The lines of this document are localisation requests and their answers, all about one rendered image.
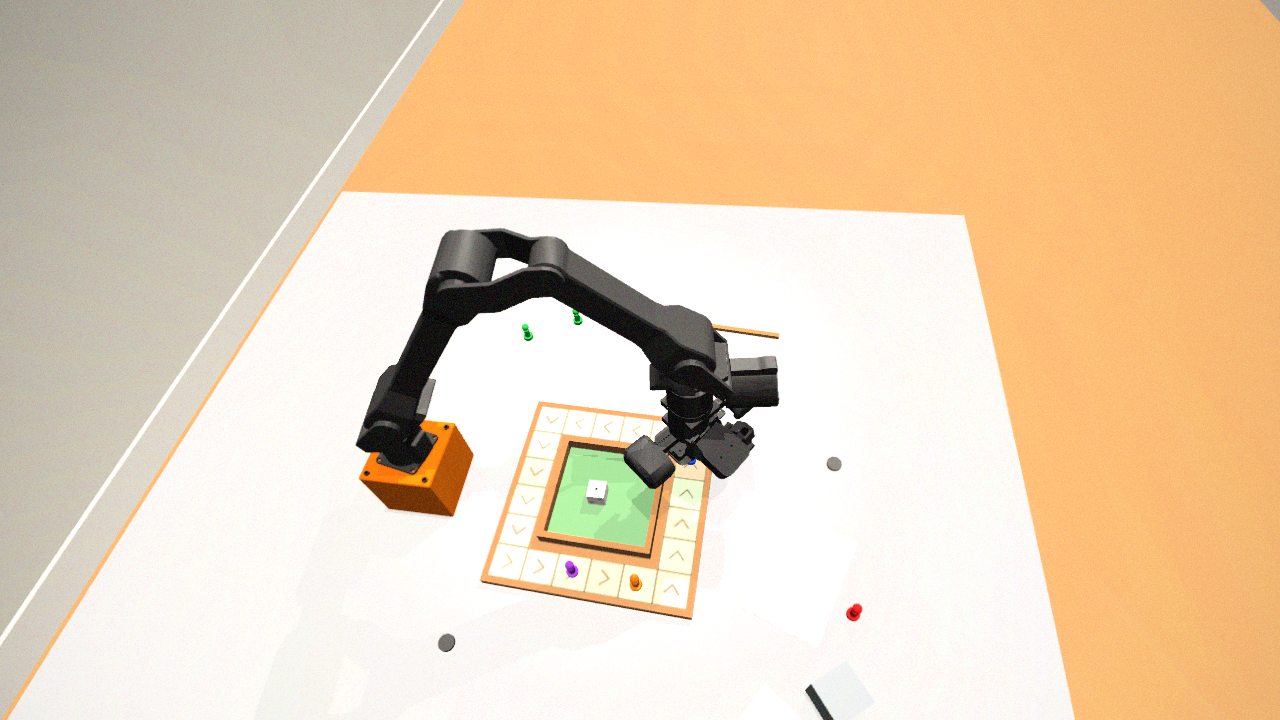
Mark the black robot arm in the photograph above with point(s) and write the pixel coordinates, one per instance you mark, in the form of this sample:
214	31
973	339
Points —
689	358

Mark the orange flat bar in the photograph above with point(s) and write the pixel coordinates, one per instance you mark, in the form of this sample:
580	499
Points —
746	331

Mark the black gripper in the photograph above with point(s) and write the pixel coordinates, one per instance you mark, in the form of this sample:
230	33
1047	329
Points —
649	461

